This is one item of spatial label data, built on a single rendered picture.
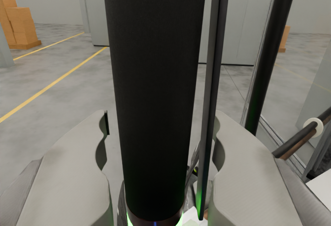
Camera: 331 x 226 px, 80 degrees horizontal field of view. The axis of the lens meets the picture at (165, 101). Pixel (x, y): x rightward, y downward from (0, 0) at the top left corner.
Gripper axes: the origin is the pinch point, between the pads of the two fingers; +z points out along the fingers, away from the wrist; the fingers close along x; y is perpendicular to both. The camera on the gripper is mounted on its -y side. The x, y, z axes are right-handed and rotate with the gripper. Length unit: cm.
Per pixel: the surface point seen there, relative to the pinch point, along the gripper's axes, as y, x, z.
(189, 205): 52, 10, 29
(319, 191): 34, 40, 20
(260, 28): 62, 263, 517
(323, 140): 34, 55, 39
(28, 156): 166, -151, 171
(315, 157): 42, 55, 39
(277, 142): 67, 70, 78
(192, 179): 55, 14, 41
